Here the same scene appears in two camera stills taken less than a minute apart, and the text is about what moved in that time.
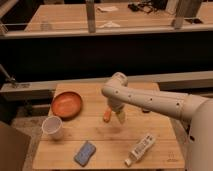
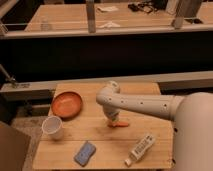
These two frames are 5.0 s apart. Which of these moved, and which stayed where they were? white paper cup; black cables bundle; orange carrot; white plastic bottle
Moved: orange carrot
Stayed: white plastic bottle; black cables bundle; white paper cup
